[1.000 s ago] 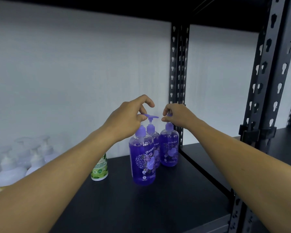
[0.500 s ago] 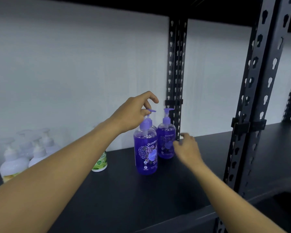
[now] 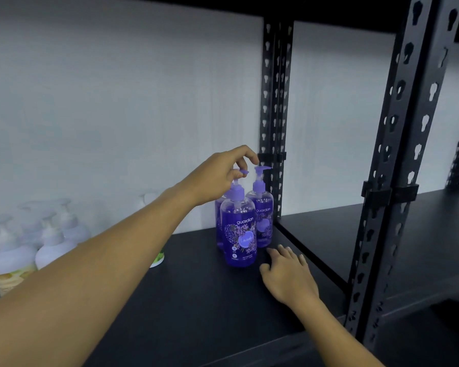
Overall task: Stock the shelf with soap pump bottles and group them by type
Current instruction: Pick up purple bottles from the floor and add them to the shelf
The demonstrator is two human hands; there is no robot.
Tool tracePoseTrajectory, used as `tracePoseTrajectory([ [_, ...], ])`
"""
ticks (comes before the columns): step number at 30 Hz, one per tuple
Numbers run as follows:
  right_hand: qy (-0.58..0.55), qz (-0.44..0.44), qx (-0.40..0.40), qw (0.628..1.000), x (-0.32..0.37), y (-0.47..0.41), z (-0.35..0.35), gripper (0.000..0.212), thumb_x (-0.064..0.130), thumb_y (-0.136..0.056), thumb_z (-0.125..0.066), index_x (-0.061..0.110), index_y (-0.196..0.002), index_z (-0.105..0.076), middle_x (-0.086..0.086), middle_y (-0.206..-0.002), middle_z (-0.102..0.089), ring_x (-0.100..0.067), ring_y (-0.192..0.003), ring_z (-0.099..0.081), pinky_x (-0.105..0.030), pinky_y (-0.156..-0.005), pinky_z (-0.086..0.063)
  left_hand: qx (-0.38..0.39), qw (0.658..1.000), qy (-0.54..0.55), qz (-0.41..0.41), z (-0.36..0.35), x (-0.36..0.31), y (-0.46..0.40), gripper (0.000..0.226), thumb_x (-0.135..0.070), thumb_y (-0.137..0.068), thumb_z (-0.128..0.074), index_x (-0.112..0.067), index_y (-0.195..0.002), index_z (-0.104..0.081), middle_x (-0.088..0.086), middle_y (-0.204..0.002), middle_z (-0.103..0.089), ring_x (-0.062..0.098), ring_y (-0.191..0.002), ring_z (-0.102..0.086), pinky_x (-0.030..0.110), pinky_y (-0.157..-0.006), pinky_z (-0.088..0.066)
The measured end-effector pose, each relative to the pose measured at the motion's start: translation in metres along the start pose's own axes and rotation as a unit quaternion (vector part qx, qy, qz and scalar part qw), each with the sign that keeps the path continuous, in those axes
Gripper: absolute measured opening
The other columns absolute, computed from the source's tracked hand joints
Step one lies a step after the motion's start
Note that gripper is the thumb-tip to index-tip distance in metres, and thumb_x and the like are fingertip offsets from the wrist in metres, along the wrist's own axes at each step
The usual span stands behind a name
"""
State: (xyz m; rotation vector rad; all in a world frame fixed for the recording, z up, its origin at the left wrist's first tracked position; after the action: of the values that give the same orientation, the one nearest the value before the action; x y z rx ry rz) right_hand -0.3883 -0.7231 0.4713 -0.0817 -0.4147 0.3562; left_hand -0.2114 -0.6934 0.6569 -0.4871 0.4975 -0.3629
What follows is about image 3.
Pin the person's left thumb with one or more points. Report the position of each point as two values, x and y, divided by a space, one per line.
235 174

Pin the person's left forearm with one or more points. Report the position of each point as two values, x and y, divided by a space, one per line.
88 278

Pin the person's right hand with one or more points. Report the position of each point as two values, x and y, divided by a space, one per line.
290 280

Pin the person's left middle finger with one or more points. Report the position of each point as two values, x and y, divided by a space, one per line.
241 164

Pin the white pump lotion bottle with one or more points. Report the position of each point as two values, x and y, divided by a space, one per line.
53 246
11 263
73 225

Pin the person's left hand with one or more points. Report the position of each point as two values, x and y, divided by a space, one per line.
210 177

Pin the purple pump soap bottle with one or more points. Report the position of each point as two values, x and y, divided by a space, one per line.
218 225
264 215
239 233

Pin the black shelf board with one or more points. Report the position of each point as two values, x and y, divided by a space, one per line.
199 301
424 240

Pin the person's right forearm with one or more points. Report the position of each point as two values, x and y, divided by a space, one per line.
334 336

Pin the person's right little finger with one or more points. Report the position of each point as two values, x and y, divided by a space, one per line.
303 260

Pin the person's right thumb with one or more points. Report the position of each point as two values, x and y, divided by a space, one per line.
265 268

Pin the person's right middle finger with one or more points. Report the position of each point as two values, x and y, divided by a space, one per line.
284 251

